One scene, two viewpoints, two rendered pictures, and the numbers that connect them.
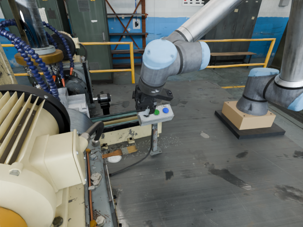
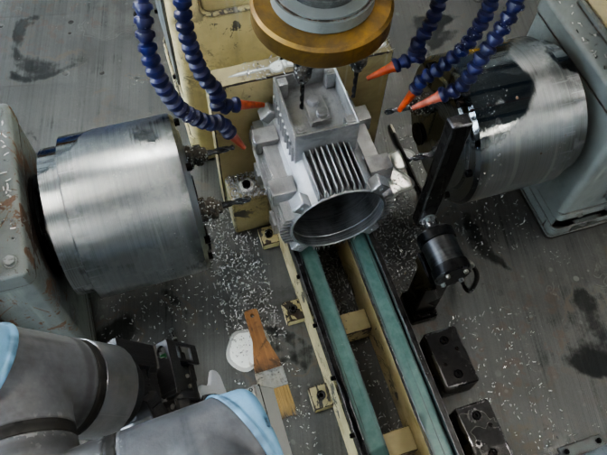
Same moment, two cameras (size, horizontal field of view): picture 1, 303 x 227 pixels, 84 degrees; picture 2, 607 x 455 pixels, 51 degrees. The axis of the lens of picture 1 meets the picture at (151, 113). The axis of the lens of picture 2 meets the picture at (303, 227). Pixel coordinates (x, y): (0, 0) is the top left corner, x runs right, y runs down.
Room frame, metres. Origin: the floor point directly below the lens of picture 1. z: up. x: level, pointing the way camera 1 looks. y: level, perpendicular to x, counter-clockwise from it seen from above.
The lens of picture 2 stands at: (0.75, -0.15, 1.88)
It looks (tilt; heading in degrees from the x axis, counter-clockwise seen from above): 61 degrees down; 90
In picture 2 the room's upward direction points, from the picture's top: 3 degrees clockwise
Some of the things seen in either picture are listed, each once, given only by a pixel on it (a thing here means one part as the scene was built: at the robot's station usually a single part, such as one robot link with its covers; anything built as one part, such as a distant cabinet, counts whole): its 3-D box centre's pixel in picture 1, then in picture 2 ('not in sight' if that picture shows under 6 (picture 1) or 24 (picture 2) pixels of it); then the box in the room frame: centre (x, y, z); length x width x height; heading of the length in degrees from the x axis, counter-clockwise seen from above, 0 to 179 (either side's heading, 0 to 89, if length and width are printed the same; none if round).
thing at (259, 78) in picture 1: (261, 83); not in sight; (0.99, -0.68, 1.11); 0.17 x 0.15 x 0.18; 24
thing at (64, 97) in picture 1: (54, 99); (314, 115); (0.76, 0.48, 1.11); 0.12 x 0.11 x 0.07; 110
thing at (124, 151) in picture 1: (119, 152); (266, 362); (0.70, 0.18, 0.80); 0.21 x 0.05 x 0.01; 111
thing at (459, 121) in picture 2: (88, 83); (439, 177); (0.94, 0.37, 1.12); 0.04 x 0.03 x 0.26; 110
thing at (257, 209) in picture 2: not in sight; (247, 200); (0.64, 0.47, 0.86); 0.07 x 0.06 x 0.12; 20
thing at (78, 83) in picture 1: (69, 87); (505, 116); (1.08, 0.56, 1.04); 0.41 x 0.25 x 0.25; 20
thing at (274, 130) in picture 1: (246, 121); not in sight; (1.00, -0.68, 0.82); 0.32 x 0.32 x 0.03; 9
